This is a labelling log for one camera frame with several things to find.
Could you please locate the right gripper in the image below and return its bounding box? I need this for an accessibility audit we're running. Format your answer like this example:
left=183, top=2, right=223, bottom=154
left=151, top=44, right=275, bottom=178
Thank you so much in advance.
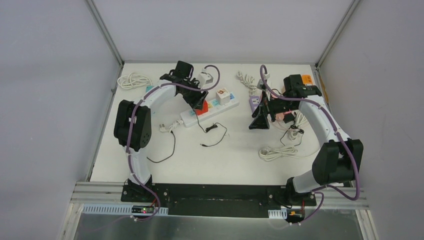
left=249, top=90, right=297, bottom=130

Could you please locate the white long power strip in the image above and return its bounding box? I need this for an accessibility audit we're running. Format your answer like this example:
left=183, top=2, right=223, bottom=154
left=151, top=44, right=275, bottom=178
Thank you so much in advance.
left=180, top=92, right=240, bottom=128

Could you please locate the purple power strip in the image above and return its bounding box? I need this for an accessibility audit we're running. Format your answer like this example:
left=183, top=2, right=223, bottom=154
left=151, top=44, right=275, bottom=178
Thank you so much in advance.
left=249, top=95, right=261, bottom=113

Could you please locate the pink cube socket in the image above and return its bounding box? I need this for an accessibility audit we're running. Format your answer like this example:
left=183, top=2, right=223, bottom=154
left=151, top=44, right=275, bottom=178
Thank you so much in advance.
left=275, top=111, right=296, bottom=123

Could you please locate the white cube socket with picture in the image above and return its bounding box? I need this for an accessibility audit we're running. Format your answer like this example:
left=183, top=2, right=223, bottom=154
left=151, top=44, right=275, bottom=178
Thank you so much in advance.
left=215, top=87, right=231, bottom=106

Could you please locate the teal power strip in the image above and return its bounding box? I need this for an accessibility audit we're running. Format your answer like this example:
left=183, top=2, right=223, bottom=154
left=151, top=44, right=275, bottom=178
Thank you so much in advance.
left=145, top=85, right=153, bottom=93

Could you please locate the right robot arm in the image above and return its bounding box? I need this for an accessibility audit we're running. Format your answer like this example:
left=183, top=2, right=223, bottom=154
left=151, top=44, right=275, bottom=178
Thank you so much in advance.
left=249, top=73, right=364, bottom=205

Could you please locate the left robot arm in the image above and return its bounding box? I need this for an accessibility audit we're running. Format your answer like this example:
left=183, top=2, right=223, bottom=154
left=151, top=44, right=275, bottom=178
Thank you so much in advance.
left=113, top=61, right=214, bottom=203

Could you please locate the red cube socket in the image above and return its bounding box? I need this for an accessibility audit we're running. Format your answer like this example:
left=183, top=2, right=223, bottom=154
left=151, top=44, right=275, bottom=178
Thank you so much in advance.
left=194, top=100, right=209, bottom=116

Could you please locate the orange power strip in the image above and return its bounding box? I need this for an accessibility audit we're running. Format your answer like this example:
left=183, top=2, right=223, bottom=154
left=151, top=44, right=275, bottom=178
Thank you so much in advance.
left=301, top=74, right=314, bottom=86

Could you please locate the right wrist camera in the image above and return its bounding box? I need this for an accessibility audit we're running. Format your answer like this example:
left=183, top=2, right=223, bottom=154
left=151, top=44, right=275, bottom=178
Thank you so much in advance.
left=257, top=73, right=270, bottom=91

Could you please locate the coiled white cable front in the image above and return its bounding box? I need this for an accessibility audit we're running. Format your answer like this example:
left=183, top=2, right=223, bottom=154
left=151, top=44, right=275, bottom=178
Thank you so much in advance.
left=257, top=145, right=321, bottom=162

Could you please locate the white cable with plug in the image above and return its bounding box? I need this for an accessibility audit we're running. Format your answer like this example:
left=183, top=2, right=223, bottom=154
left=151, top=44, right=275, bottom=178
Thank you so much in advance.
left=236, top=70, right=260, bottom=97

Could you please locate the white strip cord right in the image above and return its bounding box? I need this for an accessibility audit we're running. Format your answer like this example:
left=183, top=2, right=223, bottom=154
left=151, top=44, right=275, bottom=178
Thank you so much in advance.
left=288, top=110, right=311, bottom=142

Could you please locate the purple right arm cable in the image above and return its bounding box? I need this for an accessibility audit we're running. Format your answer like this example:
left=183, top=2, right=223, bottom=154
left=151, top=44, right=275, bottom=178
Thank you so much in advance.
left=259, top=64, right=361, bottom=230

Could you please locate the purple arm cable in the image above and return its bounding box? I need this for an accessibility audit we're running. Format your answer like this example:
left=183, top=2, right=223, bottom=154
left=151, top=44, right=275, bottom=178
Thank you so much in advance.
left=259, top=64, right=361, bottom=230
left=125, top=64, right=221, bottom=223

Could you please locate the teal strip white cord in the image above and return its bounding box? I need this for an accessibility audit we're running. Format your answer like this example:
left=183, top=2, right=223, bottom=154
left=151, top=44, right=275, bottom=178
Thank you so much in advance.
left=117, top=72, right=154, bottom=90

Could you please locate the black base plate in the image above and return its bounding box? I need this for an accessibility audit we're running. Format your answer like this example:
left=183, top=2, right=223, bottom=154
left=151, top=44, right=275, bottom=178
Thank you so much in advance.
left=121, top=181, right=317, bottom=218

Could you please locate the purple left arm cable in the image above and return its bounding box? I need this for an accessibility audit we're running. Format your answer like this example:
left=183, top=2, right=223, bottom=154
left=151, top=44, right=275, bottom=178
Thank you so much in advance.
left=125, top=64, right=221, bottom=223

